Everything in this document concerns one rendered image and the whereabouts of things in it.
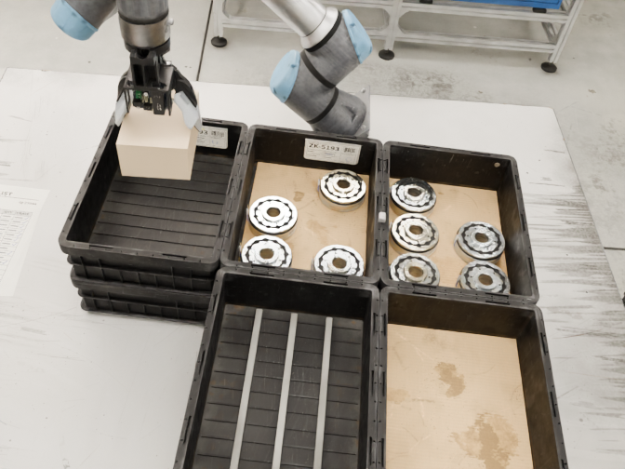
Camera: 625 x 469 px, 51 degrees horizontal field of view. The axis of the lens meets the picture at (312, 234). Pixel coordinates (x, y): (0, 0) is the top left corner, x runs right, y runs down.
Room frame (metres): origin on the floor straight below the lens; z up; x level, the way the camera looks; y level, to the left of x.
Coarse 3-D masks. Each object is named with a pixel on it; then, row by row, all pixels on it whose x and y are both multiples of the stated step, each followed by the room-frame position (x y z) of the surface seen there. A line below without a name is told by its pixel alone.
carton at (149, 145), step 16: (144, 112) 0.88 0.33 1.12; (176, 112) 0.90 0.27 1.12; (128, 128) 0.84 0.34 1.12; (144, 128) 0.84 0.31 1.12; (160, 128) 0.85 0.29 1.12; (176, 128) 0.85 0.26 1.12; (192, 128) 0.87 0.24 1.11; (128, 144) 0.80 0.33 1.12; (144, 144) 0.80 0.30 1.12; (160, 144) 0.81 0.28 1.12; (176, 144) 0.81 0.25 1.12; (192, 144) 0.85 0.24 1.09; (128, 160) 0.80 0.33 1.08; (144, 160) 0.80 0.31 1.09; (160, 160) 0.80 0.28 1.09; (176, 160) 0.80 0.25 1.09; (192, 160) 0.84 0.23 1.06; (144, 176) 0.80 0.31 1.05; (160, 176) 0.80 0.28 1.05; (176, 176) 0.80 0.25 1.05
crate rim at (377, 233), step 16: (256, 128) 1.10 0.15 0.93; (272, 128) 1.10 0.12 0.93; (288, 128) 1.11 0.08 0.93; (240, 176) 0.95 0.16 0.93; (240, 192) 0.90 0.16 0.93; (224, 240) 0.77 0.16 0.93; (224, 256) 0.73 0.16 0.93; (288, 272) 0.72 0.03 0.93; (304, 272) 0.72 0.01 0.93; (320, 272) 0.73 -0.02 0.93
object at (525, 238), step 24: (384, 144) 1.10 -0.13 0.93; (408, 144) 1.11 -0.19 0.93; (384, 168) 1.02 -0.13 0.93; (384, 192) 0.96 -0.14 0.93; (384, 240) 0.83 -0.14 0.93; (528, 240) 0.88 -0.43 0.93; (384, 264) 0.77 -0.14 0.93; (528, 264) 0.81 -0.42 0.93; (432, 288) 0.72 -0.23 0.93; (456, 288) 0.73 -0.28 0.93
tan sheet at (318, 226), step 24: (264, 168) 1.08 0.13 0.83; (288, 168) 1.09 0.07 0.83; (312, 168) 1.10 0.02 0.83; (264, 192) 1.00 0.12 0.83; (288, 192) 1.01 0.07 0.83; (312, 192) 1.02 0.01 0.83; (312, 216) 0.95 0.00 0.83; (336, 216) 0.96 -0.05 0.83; (360, 216) 0.97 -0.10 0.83; (288, 240) 0.87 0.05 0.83; (312, 240) 0.88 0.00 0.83; (336, 240) 0.89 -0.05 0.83; (360, 240) 0.90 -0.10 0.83
